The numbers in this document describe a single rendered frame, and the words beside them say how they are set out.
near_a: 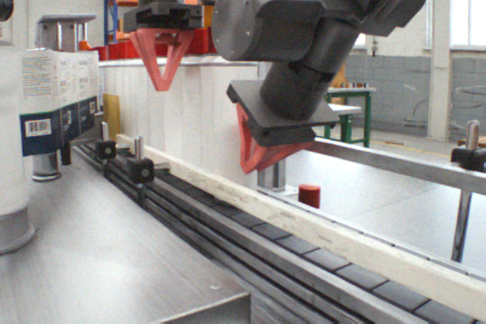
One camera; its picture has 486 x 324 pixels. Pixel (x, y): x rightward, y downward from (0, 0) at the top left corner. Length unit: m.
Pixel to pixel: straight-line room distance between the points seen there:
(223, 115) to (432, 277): 0.28
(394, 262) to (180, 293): 0.15
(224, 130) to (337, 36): 0.18
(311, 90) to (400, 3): 0.12
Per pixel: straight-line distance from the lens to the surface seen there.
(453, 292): 0.28
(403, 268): 0.30
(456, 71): 6.39
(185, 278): 0.33
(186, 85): 0.56
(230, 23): 0.32
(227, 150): 0.47
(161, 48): 0.65
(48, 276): 0.36
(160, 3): 0.47
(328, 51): 0.36
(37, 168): 0.64
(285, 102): 0.38
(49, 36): 0.92
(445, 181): 0.35
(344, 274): 0.34
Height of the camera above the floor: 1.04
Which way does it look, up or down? 11 degrees down
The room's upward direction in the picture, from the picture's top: straight up
